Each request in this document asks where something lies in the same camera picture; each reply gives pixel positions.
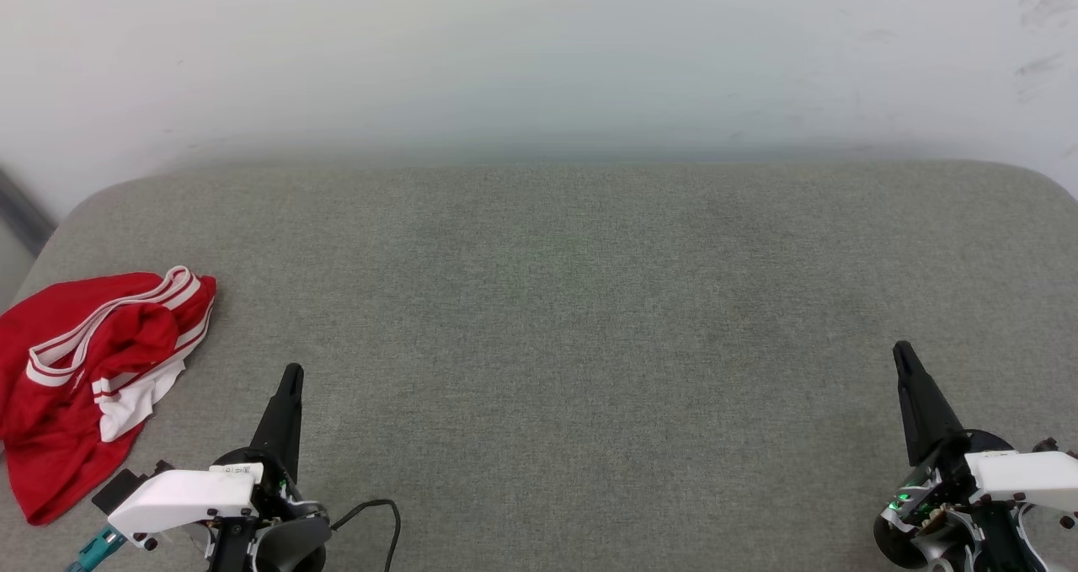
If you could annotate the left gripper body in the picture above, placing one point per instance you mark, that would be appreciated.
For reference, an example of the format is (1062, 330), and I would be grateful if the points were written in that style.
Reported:
(253, 481)

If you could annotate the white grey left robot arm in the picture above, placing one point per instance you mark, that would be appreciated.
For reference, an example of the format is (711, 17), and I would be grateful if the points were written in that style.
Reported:
(295, 542)

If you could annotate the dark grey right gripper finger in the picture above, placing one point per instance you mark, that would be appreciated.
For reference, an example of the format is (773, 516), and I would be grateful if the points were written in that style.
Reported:
(920, 408)
(957, 424)

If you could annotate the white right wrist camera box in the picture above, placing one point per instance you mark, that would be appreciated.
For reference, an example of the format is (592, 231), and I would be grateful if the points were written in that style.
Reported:
(1027, 475)

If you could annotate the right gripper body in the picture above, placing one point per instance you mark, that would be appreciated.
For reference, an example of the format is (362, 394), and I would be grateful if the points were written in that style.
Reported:
(926, 505)

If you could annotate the red and white basketball jersey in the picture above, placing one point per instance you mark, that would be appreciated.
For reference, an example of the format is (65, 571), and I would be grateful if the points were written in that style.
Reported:
(59, 403)

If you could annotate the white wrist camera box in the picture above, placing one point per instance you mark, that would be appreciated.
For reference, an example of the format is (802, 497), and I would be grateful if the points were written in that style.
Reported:
(181, 496)
(1027, 475)

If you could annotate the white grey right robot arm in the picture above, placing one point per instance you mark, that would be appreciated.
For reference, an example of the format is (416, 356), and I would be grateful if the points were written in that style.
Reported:
(1048, 542)

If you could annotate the grey fabric sofa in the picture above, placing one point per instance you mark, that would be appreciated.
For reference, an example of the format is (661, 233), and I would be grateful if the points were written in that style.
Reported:
(573, 344)

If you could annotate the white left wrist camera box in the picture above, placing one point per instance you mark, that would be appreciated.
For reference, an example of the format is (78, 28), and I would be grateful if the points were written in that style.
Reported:
(181, 496)

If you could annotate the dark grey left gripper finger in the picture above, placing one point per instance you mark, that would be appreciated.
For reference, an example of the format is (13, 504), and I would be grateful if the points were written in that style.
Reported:
(264, 435)
(288, 420)

